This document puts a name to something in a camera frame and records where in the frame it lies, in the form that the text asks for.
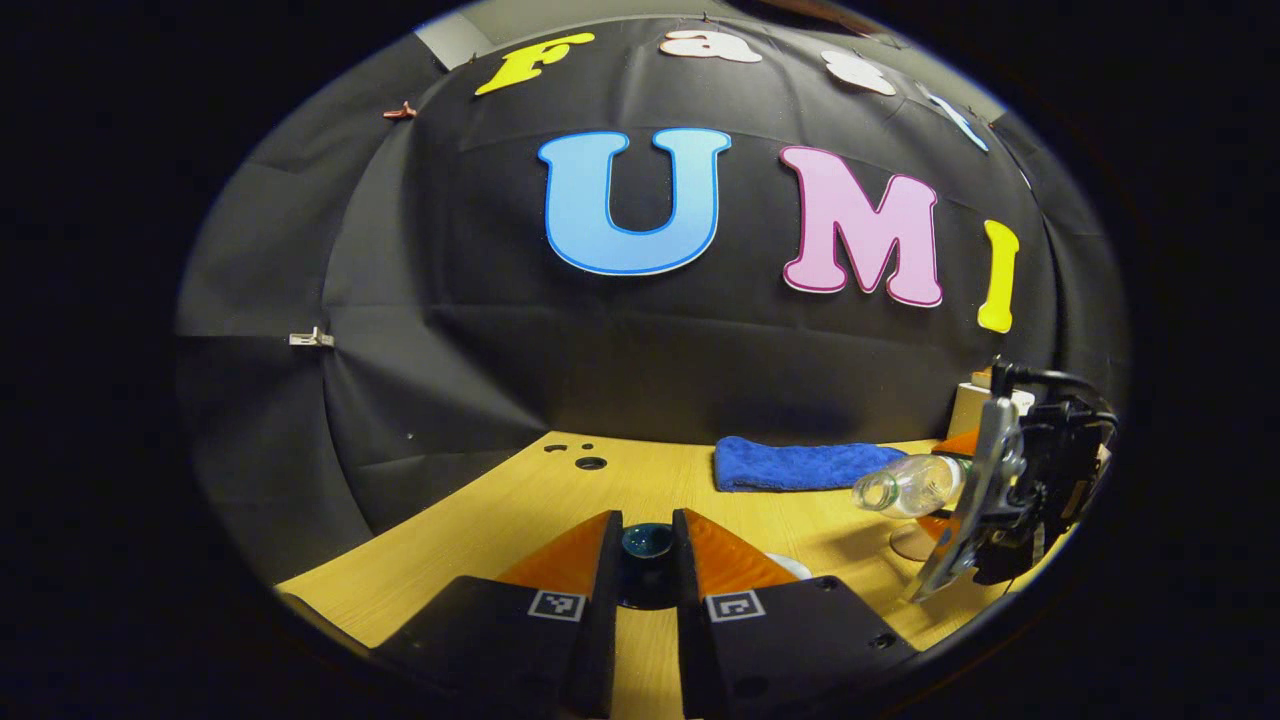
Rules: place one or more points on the black backdrop cloth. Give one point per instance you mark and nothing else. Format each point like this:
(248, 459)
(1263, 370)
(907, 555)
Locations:
(480, 330)

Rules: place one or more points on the clear plastic water bottle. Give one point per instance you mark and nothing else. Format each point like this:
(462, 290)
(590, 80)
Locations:
(910, 485)

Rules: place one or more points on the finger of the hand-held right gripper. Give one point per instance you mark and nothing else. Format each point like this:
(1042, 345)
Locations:
(938, 527)
(962, 444)

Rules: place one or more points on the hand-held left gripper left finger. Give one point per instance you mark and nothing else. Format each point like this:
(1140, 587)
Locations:
(600, 620)

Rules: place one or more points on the white backdrop clip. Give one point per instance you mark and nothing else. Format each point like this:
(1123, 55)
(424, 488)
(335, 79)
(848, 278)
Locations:
(311, 338)

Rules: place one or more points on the ceramic teacup lid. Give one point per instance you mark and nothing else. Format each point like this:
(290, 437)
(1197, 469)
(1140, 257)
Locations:
(647, 545)

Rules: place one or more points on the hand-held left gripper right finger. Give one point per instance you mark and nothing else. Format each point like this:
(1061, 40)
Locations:
(692, 620)

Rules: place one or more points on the blue towel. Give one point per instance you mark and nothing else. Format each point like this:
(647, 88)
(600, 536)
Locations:
(800, 465)

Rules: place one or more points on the white box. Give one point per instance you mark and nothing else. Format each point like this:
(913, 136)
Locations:
(968, 410)

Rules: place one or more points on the red backdrop clip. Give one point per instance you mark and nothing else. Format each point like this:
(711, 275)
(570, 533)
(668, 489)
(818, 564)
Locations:
(399, 112)

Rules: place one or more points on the round brown coaster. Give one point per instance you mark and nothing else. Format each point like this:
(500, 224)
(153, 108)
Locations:
(908, 545)

